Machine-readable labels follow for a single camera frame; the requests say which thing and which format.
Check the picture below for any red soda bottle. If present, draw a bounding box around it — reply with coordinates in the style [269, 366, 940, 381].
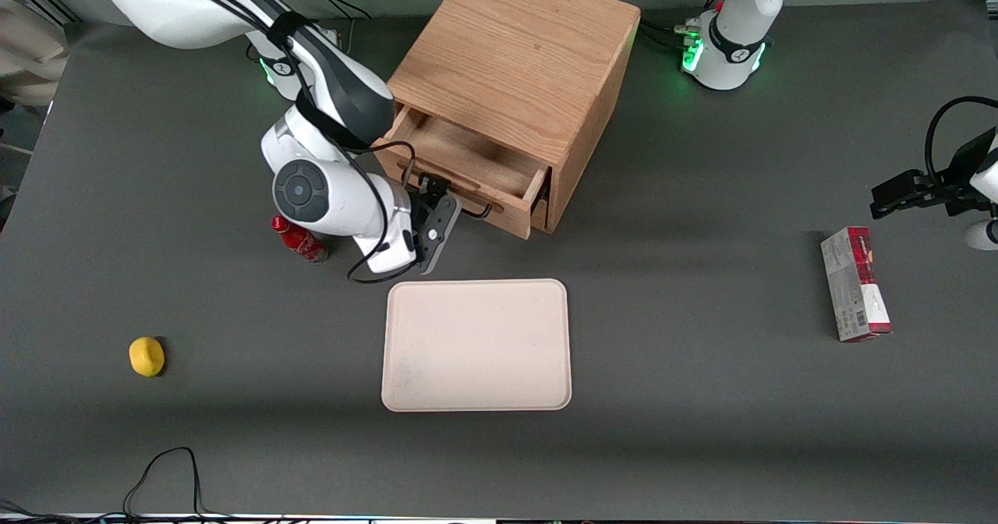
[271, 214, 330, 264]

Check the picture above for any beige rectangular tray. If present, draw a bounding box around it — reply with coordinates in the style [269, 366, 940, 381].
[381, 278, 572, 412]

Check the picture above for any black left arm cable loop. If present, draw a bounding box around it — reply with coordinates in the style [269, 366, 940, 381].
[925, 96, 998, 189]

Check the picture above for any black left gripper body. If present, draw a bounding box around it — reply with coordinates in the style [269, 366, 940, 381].
[942, 128, 998, 218]

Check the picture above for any wooden drawer cabinet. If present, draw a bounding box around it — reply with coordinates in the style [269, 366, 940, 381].
[387, 0, 642, 235]

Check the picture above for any beige padded chair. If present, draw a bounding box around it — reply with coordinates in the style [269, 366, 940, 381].
[0, 0, 69, 108]

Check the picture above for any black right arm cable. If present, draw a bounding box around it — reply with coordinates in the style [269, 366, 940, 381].
[346, 140, 419, 285]

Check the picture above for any black base cables bundle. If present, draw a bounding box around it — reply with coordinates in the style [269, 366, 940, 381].
[638, 16, 702, 55]

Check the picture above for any wooden drawer with black handle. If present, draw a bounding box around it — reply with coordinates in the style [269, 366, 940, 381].
[372, 103, 551, 241]

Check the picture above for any thin black table cable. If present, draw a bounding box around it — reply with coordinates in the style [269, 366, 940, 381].
[122, 446, 210, 520]

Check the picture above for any yellow lemon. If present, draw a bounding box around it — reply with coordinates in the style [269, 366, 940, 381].
[129, 336, 166, 377]

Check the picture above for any grey and red carton box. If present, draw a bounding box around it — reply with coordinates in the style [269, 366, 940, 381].
[820, 226, 894, 343]

